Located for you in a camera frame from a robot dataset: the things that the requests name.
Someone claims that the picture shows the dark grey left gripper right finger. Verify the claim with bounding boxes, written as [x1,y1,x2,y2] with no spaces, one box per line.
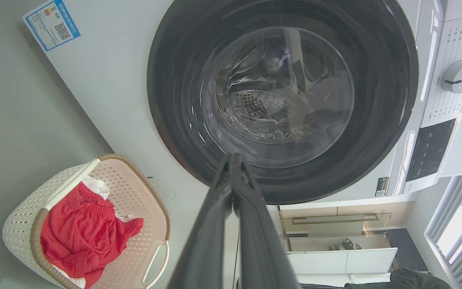
[231,153,300,289]

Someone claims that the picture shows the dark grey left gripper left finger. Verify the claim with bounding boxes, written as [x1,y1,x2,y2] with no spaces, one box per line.
[168,154,234,289]

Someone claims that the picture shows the cream perforated laundry basket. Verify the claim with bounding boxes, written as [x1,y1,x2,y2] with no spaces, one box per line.
[2,154,171,289]

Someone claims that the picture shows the green potted plant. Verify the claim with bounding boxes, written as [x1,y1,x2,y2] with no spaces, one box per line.
[327,238,362,251]

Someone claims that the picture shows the white low cabinet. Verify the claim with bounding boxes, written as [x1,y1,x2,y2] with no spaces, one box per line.
[287,248,398,275]

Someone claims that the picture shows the white garment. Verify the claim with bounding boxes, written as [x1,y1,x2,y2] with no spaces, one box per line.
[51,175,135,289]

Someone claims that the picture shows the red shorts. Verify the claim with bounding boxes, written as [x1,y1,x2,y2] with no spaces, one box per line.
[41,181,144,289]

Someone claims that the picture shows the small black QR sticker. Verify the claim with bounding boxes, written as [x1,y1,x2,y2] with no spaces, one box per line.
[375,177,390,197]

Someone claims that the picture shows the dark round washing machine door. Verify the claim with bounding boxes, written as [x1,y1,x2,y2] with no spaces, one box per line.
[147,0,419,205]

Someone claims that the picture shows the dark green cloth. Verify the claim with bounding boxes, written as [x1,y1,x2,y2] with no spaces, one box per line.
[343,268,452,289]

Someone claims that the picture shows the white front-load washing machine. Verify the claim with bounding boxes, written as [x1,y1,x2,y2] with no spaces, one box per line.
[22,0,462,289]

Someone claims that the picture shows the black washer display panel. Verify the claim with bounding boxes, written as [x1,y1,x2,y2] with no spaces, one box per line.
[405,118,456,182]

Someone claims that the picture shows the window with grey blinds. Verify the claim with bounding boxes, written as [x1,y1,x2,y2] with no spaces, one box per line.
[423,173,462,289]

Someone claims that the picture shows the white washer control knob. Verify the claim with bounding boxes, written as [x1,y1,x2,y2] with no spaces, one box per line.
[441,60,462,94]

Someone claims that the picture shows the blue energy label sticker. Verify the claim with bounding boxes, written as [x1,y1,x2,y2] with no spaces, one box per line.
[22,0,81,52]

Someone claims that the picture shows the glass wall panel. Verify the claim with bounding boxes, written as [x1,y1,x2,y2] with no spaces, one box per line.
[279,213,392,238]

